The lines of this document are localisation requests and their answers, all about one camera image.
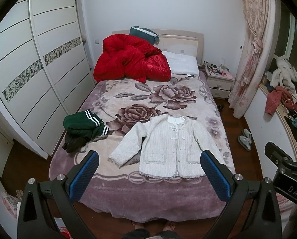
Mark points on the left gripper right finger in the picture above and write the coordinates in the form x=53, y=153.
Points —
x=263, y=219

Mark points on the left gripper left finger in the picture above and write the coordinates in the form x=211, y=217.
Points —
x=35, y=219

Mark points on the white knitted cardigan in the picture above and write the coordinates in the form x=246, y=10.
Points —
x=168, y=146

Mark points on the grey slipper near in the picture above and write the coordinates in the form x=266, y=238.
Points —
x=245, y=142

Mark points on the grey slipper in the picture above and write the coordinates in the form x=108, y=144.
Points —
x=245, y=142
x=247, y=134

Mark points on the grey slipper far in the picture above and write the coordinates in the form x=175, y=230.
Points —
x=247, y=134

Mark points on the pink floral bed blanket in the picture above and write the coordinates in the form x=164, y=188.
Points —
x=123, y=191

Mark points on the red garment on sill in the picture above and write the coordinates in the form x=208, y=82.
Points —
x=280, y=96

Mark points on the dark garment under green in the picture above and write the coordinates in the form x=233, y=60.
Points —
x=73, y=143

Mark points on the white plush garment on sill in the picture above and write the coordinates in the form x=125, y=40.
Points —
x=284, y=76

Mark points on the green striped garment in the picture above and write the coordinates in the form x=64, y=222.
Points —
x=84, y=124

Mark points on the white bedside table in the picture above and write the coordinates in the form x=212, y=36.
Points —
x=219, y=80

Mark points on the white sliding wardrobe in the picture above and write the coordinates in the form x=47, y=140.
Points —
x=44, y=71

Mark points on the white pillow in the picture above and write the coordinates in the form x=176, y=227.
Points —
x=181, y=64

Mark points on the beige headboard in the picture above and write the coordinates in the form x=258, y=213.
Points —
x=181, y=42

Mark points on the red quilt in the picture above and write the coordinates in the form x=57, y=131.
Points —
x=131, y=57

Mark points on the pink floral curtain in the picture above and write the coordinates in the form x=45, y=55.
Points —
x=260, y=17

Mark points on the dark teal pillow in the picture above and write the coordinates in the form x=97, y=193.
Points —
x=145, y=34

